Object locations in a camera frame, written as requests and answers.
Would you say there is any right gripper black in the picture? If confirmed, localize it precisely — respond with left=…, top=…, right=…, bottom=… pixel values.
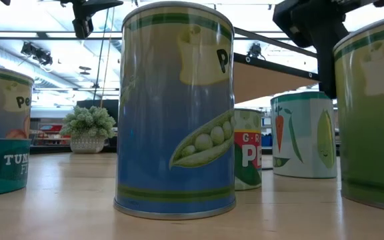
left=271, top=0, right=376, bottom=100

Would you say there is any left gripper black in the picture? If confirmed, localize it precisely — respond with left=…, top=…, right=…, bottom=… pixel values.
left=59, top=0, right=125, bottom=11

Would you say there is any white mixed vegetables can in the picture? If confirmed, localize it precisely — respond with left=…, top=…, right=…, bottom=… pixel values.
left=270, top=91, right=339, bottom=179

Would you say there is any tall green label can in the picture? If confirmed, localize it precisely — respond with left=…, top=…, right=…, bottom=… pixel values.
left=332, top=13, right=384, bottom=214

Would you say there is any polka dot green peas can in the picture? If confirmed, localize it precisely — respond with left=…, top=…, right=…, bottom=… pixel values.
left=233, top=107, right=263, bottom=191

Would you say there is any tall blue peas can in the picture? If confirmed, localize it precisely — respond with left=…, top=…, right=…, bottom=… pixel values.
left=113, top=1, right=237, bottom=221

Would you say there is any black ceiling-mounted device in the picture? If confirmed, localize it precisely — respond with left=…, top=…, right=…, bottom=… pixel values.
left=247, top=42, right=266, bottom=61
left=20, top=41, right=53, bottom=67

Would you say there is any black background monitor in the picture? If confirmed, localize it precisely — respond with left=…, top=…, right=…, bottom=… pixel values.
left=76, top=99, right=119, bottom=128

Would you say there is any green plant in white pot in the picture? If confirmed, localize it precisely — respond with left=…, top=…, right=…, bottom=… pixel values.
left=59, top=105, right=117, bottom=155

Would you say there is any red storage rack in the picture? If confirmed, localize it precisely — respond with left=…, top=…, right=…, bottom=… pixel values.
left=38, top=123, right=63, bottom=145

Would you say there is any black hanging cable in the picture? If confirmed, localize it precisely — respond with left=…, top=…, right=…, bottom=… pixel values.
left=92, top=8, right=110, bottom=101

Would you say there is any yellow hanging cord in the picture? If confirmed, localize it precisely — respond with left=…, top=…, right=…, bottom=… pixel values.
left=99, top=6, right=116, bottom=108

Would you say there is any wooden shelf black metal frame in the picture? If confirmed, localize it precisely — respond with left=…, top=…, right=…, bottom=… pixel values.
left=232, top=26, right=320, bottom=105

